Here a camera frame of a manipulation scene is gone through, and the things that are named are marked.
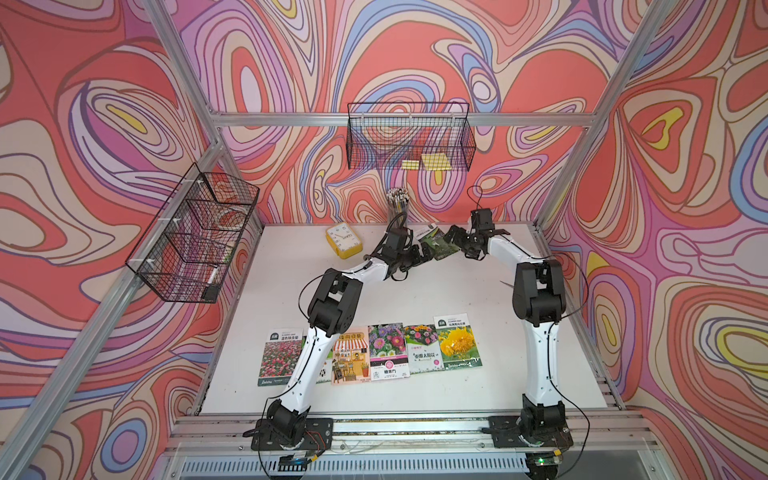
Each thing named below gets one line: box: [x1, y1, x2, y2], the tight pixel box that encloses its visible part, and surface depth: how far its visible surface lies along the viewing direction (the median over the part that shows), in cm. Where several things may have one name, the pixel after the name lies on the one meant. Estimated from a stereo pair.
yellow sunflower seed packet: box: [433, 312, 483, 370], surface depth 90 cm
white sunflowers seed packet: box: [404, 324, 445, 374], surface depth 90 cm
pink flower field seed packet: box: [258, 328, 307, 387], surface depth 88 cm
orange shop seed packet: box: [331, 326, 370, 386], surface depth 87 cm
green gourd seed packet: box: [416, 223, 461, 261], surface depth 117 cm
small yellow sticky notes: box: [402, 160, 419, 170], surface depth 84 cm
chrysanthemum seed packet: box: [367, 322, 410, 382], surface depth 89 cm
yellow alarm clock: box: [326, 222, 363, 260], surface depth 113 cm
